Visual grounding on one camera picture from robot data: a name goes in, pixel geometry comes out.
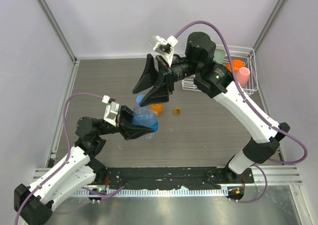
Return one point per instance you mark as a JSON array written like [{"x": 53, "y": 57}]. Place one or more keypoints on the pink cup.
[{"x": 242, "y": 76}]

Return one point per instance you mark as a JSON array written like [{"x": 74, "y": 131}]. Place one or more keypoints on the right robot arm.
[{"x": 216, "y": 81}]

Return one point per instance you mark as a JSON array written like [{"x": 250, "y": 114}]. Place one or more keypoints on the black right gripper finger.
[
  {"x": 148, "y": 77},
  {"x": 155, "y": 95}
]

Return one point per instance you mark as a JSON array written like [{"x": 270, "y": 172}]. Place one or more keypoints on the clear blue water bottle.
[{"x": 144, "y": 116}]

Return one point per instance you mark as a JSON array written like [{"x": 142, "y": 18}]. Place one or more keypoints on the orange juice bottle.
[{"x": 157, "y": 109}]

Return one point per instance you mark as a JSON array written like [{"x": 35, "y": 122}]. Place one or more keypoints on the blue bottle cap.
[{"x": 139, "y": 98}]

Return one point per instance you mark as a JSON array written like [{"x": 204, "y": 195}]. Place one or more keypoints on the orange bowl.
[{"x": 237, "y": 65}]

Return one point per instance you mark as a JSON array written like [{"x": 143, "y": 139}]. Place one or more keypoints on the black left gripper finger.
[
  {"x": 126, "y": 115},
  {"x": 136, "y": 131}
]

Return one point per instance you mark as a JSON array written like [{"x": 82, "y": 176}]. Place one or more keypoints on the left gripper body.
[{"x": 117, "y": 123}]

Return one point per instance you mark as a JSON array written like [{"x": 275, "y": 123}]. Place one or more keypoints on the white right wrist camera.
[{"x": 164, "y": 47}]

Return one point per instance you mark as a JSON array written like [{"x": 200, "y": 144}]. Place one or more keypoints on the white slotted cable duct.
[{"x": 181, "y": 192}]

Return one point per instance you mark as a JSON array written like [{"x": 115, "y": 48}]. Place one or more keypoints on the mint green divided tray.
[{"x": 219, "y": 56}]

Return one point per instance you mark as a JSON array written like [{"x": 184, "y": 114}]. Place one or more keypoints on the orange bottle cap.
[{"x": 177, "y": 111}]

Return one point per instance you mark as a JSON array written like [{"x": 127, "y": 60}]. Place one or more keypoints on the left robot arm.
[{"x": 36, "y": 202}]

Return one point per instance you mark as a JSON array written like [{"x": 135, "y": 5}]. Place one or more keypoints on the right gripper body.
[{"x": 171, "y": 73}]

